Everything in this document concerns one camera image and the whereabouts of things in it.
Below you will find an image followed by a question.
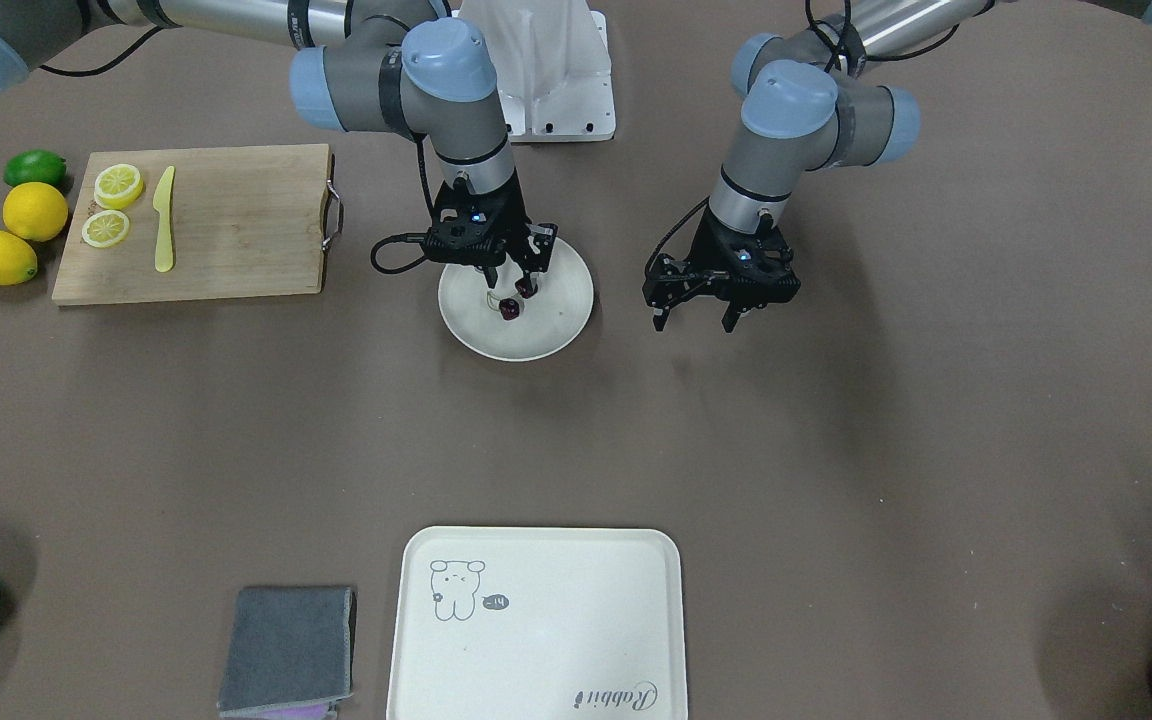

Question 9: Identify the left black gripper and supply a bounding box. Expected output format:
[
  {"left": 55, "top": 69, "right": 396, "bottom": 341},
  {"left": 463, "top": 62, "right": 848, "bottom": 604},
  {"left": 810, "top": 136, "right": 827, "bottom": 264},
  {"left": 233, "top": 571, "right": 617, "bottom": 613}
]
[{"left": 643, "top": 205, "right": 801, "bottom": 334}]

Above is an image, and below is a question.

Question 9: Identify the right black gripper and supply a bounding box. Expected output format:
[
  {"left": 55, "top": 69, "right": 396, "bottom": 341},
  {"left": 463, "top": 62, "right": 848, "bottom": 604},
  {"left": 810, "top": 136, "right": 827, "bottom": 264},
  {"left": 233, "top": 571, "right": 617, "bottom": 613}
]
[{"left": 420, "top": 173, "right": 558, "bottom": 300}]

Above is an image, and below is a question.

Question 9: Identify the dark red cherry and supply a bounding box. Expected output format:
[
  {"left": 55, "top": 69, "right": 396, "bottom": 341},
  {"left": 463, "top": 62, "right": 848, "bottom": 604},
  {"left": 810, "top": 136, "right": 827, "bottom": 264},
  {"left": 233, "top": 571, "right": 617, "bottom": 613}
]
[{"left": 486, "top": 290, "right": 524, "bottom": 323}]

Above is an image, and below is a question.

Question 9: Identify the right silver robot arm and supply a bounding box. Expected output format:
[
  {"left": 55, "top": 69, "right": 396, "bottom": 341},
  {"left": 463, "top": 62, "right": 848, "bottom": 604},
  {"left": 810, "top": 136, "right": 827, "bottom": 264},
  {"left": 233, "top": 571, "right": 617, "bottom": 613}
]
[{"left": 0, "top": 1, "right": 556, "bottom": 300}]

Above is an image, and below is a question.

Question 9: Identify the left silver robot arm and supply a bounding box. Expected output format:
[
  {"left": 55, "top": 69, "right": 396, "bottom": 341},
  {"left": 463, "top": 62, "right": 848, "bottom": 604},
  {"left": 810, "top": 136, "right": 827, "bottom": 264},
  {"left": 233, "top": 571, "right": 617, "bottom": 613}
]
[{"left": 643, "top": 1, "right": 992, "bottom": 332}]

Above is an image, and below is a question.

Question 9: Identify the cream rectangular tray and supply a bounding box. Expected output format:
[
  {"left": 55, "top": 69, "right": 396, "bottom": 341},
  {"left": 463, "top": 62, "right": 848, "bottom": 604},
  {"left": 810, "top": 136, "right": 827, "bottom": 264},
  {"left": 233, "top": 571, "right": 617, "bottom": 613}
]
[{"left": 387, "top": 526, "right": 689, "bottom": 719}]

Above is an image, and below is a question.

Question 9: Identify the round cream plate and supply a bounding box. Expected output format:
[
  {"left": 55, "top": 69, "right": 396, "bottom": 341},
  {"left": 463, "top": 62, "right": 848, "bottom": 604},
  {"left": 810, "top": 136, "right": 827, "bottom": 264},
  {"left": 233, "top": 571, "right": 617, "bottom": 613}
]
[{"left": 438, "top": 238, "right": 594, "bottom": 363}]

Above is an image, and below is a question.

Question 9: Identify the wooden cutting board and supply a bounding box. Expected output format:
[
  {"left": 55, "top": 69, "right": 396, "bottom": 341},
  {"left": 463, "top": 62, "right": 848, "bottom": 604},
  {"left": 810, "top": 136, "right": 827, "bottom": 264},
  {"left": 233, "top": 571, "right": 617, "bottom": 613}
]
[{"left": 52, "top": 143, "right": 342, "bottom": 306}]

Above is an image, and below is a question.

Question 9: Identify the yellow plastic knife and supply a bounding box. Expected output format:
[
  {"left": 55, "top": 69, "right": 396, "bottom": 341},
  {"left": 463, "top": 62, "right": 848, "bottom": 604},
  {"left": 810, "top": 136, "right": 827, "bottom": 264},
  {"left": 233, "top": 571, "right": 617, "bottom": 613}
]
[{"left": 152, "top": 165, "right": 177, "bottom": 273}]

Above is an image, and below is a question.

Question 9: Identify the lemon slice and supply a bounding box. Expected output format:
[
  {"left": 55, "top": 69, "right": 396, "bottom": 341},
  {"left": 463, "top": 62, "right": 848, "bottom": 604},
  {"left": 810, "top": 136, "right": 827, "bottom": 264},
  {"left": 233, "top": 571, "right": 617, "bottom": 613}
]
[
  {"left": 79, "top": 209, "right": 131, "bottom": 249},
  {"left": 93, "top": 162, "right": 145, "bottom": 210}
]

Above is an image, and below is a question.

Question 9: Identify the grey folded cloth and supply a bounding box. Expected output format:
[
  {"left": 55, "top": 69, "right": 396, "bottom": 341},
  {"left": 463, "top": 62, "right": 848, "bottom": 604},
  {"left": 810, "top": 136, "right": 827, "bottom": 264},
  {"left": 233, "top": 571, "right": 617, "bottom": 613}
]
[{"left": 218, "top": 585, "right": 355, "bottom": 719}]

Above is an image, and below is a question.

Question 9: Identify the green lime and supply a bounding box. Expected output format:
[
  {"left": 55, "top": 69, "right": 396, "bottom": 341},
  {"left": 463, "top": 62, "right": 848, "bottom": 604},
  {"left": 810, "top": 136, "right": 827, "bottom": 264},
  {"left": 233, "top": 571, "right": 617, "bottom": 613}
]
[{"left": 3, "top": 149, "right": 68, "bottom": 187}]

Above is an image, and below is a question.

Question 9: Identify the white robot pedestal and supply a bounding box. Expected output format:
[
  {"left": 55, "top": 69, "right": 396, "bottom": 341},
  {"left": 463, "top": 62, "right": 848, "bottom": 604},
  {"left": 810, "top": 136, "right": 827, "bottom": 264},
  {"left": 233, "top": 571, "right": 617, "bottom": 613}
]
[{"left": 453, "top": 1, "right": 617, "bottom": 143}]

